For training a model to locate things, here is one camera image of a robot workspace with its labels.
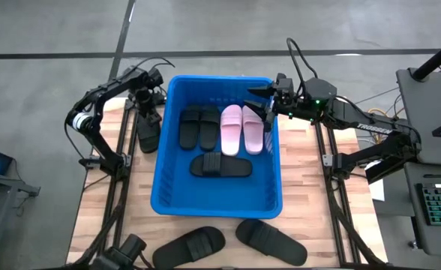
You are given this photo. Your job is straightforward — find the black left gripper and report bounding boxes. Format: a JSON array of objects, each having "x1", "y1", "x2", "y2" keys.
[{"x1": 134, "y1": 87, "x2": 164, "y2": 127}]

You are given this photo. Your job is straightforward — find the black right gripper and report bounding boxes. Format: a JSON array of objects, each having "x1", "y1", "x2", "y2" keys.
[{"x1": 243, "y1": 83, "x2": 312, "y2": 133}]

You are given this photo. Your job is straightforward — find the black rubber slide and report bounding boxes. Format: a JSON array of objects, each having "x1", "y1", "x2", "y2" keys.
[
  {"x1": 189, "y1": 151, "x2": 254, "y2": 179},
  {"x1": 151, "y1": 226, "x2": 227, "y2": 270},
  {"x1": 178, "y1": 106, "x2": 203, "y2": 151},
  {"x1": 136, "y1": 112, "x2": 162, "y2": 154},
  {"x1": 235, "y1": 218, "x2": 308, "y2": 267},
  {"x1": 199, "y1": 106, "x2": 221, "y2": 152}
]

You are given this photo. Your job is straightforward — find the pink rubber slide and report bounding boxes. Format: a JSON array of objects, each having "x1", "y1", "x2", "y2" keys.
[
  {"x1": 241, "y1": 104, "x2": 265, "y2": 155},
  {"x1": 220, "y1": 103, "x2": 243, "y2": 157}
]

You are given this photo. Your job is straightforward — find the blue plastic bin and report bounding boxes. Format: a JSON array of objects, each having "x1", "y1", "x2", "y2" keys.
[{"x1": 150, "y1": 74, "x2": 284, "y2": 220}]

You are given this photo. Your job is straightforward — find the black boxy device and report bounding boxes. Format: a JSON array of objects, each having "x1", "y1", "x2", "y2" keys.
[{"x1": 91, "y1": 233, "x2": 148, "y2": 270}]

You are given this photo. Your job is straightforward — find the white paper sheet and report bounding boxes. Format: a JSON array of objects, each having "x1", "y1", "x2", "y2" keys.
[{"x1": 370, "y1": 179, "x2": 386, "y2": 203}]

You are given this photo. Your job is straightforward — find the dark grey desk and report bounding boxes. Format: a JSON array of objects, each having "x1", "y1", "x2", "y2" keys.
[{"x1": 395, "y1": 67, "x2": 441, "y2": 168}]

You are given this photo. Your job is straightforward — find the black pole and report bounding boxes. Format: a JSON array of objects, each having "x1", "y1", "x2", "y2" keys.
[{"x1": 410, "y1": 32, "x2": 441, "y2": 82}]

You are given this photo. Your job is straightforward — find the grey keyboard desk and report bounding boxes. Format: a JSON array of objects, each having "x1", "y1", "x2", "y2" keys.
[{"x1": 403, "y1": 163, "x2": 441, "y2": 259}]

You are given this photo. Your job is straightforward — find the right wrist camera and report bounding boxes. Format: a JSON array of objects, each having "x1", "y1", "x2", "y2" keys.
[{"x1": 274, "y1": 72, "x2": 295, "y2": 95}]

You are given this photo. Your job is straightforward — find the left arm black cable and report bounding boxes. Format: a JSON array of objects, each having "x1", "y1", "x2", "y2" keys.
[{"x1": 130, "y1": 55, "x2": 176, "y2": 76}]

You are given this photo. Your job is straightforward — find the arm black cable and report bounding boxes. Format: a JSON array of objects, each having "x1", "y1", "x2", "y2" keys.
[
  {"x1": 285, "y1": 36, "x2": 319, "y2": 97},
  {"x1": 130, "y1": 55, "x2": 176, "y2": 76}
]

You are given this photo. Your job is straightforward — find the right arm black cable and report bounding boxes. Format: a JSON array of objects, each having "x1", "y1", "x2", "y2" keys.
[{"x1": 285, "y1": 36, "x2": 319, "y2": 97}]

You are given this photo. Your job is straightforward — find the orange-yellow cable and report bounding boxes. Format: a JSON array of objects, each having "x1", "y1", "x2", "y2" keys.
[{"x1": 366, "y1": 107, "x2": 394, "y2": 128}]

